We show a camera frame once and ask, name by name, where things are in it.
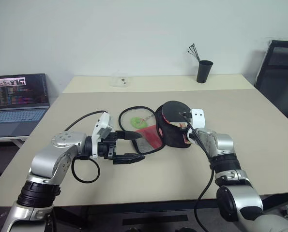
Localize black red table tennis paddle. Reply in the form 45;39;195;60
161;101;192;126

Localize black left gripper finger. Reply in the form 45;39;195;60
116;130;144;141
113;153;146;166

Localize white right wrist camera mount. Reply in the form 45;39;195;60
190;108;206;129

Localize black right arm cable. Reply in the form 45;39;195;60
179;111;216;232

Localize black office chair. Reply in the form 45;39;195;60
253;39;288;126

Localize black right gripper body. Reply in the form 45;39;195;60
179;110;193;132

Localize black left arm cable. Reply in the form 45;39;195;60
63;110;109;184

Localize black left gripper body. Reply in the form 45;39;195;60
98;131;118;165

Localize black red paddle case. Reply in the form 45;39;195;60
119;102;192;155

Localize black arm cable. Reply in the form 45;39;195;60
179;111;216;232
63;110;109;184

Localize black plastic cup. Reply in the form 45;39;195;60
196;60;214;84

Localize open grey laptop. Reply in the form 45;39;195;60
0;73;50;142

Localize black sticks in cup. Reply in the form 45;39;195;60
187;43;201;62

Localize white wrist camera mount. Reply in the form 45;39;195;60
91;112;112;159
190;108;206;129

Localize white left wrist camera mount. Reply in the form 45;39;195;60
91;112;112;159

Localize clear plastic box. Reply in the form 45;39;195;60
110;71;133;87

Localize green keychain tag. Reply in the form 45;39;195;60
130;116;150;129

